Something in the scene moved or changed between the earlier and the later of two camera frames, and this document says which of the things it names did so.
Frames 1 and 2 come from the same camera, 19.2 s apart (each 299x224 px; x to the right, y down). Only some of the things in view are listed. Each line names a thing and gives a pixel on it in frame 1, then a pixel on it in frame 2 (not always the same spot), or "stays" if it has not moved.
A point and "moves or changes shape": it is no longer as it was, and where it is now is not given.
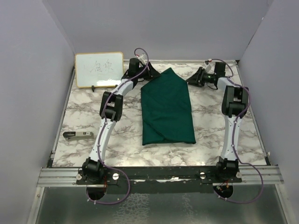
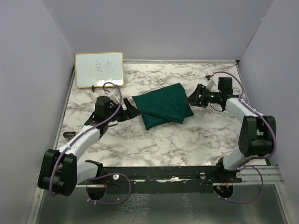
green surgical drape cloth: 166,111 moves or changes shape
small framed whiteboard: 99,69 stays
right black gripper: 196,79 → 194,99
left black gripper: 151,72 → 130,113
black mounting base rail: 160,177 stays
